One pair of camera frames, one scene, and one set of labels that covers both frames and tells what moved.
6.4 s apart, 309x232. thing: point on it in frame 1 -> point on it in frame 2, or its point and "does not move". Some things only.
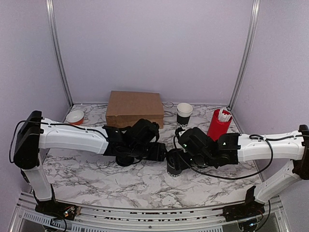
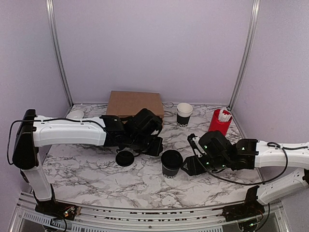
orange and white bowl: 75,117 does not move
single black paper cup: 174,167 -> 169,174
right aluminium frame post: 256,9 does not move
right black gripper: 178,155 -> 194,168
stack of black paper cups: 184,112 does not move
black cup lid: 124,160 does not move
